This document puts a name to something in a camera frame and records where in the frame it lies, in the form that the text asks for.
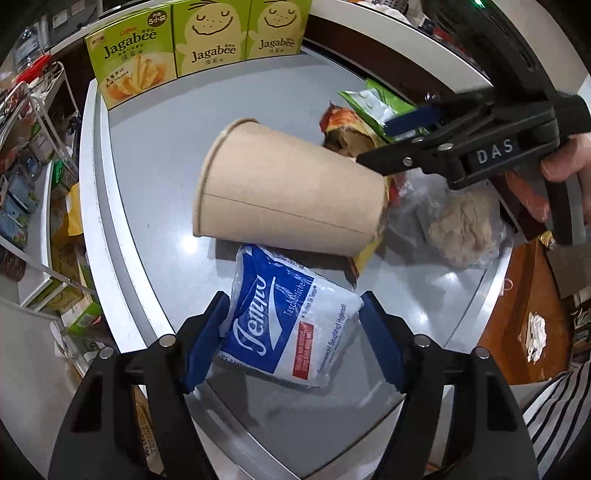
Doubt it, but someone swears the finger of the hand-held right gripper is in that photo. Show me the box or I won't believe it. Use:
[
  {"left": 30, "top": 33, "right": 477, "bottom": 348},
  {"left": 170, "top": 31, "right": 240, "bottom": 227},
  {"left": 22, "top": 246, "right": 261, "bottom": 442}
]
[
  {"left": 384, "top": 89, "right": 497, "bottom": 139},
  {"left": 355, "top": 131, "right": 467, "bottom": 178}
]

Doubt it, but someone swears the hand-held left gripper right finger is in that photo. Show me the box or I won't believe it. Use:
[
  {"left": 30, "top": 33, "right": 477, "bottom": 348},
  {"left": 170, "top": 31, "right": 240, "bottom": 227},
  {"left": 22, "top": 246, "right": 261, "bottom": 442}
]
[{"left": 359, "top": 291, "right": 540, "bottom": 480}]

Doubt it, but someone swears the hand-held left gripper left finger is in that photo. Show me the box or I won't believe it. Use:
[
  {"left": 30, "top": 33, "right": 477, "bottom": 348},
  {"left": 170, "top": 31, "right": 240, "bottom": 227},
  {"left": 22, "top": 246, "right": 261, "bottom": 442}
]
[{"left": 48, "top": 291, "right": 232, "bottom": 480}]

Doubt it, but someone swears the blue white tissue packet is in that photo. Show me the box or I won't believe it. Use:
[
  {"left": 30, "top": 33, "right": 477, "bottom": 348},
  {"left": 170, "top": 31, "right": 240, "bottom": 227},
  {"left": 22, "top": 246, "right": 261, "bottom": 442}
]
[{"left": 205, "top": 244, "right": 365, "bottom": 389}]

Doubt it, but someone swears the large brown paper cup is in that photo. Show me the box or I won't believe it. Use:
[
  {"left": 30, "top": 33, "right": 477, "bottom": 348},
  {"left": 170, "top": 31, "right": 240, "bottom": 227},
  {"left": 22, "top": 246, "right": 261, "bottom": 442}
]
[{"left": 192, "top": 119, "right": 391, "bottom": 257}]

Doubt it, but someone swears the person's right hand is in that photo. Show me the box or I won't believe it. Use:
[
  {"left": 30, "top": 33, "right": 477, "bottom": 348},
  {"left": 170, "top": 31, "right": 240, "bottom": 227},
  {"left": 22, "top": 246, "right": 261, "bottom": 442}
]
[{"left": 505, "top": 133, "right": 591, "bottom": 223}]

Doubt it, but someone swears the green white snack pouch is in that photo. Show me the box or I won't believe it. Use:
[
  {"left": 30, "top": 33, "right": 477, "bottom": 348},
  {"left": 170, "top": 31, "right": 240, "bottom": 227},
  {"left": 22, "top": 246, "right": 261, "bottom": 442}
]
[{"left": 337, "top": 78, "right": 419, "bottom": 144}]

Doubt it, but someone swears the crumpled brown paper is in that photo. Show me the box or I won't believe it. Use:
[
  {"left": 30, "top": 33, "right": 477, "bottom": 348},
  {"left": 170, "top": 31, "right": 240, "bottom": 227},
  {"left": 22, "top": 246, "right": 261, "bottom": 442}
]
[{"left": 325, "top": 129, "right": 375, "bottom": 160}]

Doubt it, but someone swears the orange snack wrapper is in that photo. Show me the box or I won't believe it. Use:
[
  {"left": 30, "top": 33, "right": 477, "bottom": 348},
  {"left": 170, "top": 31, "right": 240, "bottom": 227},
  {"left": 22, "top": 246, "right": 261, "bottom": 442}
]
[{"left": 321, "top": 102, "right": 402, "bottom": 281}]

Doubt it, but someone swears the white kitchen counter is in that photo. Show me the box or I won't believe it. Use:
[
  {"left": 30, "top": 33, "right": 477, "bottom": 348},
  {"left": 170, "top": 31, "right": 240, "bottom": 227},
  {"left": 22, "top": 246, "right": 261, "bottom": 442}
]
[{"left": 305, "top": 0, "right": 495, "bottom": 90}]

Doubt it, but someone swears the clear bag with brown paper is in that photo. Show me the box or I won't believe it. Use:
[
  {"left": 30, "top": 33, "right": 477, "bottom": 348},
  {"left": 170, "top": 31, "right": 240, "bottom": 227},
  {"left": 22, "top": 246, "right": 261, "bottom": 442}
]
[{"left": 392, "top": 171, "right": 509, "bottom": 269}]

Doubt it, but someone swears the printed brown paper bag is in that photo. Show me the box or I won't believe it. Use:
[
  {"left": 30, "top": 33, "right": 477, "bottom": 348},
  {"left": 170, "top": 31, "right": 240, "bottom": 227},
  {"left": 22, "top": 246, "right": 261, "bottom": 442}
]
[{"left": 134, "top": 388, "right": 160, "bottom": 480}]

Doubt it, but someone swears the green white carton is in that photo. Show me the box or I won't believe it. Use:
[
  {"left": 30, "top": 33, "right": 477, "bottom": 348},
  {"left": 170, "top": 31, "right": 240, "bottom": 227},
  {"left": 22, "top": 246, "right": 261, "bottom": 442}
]
[{"left": 65, "top": 300, "right": 105, "bottom": 335}]

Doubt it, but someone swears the white crumpled tissue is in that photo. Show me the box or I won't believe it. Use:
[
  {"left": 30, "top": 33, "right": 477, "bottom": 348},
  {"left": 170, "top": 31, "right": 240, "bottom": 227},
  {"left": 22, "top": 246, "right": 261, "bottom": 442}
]
[{"left": 526, "top": 313, "right": 548, "bottom": 363}]

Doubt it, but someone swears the green snack box smiling face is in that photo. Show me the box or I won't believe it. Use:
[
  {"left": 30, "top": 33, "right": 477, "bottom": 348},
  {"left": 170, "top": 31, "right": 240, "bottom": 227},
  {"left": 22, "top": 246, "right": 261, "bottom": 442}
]
[
  {"left": 245, "top": 0, "right": 314, "bottom": 61},
  {"left": 171, "top": 0, "right": 252, "bottom": 78}
]

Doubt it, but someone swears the yellow bag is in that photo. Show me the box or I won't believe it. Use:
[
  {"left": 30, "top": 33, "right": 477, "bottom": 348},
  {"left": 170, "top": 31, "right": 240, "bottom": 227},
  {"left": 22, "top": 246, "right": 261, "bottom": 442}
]
[{"left": 58, "top": 185, "right": 84, "bottom": 236}]

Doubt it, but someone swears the person's striped clothing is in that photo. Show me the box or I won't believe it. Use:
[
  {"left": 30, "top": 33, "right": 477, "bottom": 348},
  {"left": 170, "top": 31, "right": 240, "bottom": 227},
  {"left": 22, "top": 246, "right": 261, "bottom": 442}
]
[{"left": 522, "top": 364, "right": 591, "bottom": 480}]

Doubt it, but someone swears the white metal shelf cart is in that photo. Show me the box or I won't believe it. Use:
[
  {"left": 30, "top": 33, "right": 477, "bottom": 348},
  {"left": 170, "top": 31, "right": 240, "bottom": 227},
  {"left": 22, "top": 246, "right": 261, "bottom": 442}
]
[{"left": 0, "top": 60, "right": 105, "bottom": 370}]

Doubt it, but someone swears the green snack box fries picture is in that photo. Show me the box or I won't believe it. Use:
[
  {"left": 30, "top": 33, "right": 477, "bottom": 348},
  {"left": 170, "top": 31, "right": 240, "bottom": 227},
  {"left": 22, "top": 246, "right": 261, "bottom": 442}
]
[{"left": 85, "top": 21, "right": 178, "bottom": 110}]

